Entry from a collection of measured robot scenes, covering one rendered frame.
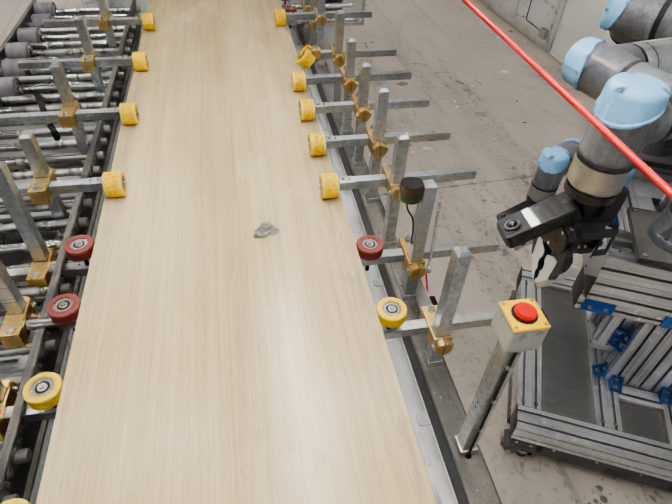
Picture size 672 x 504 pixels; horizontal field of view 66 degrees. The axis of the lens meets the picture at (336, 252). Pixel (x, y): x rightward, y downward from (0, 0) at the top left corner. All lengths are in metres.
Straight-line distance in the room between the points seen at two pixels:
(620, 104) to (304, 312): 0.88
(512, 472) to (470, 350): 0.56
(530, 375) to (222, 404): 1.34
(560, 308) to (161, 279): 1.73
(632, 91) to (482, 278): 2.14
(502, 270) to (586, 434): 1.06
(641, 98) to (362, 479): 0.81
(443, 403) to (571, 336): 1.07
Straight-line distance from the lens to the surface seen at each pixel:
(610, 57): 0.89
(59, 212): 1.91
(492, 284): 2.78
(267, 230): 1.55
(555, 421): 2.11
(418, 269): 1.52
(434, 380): 1.49
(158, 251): 1.55
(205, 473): 1.14
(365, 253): 1.49
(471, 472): 1.39
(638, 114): 0.74
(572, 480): 2.30
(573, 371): 2.30
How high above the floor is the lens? 1.93
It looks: 44 degrees down
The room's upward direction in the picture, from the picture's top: 3 degrees clockwise
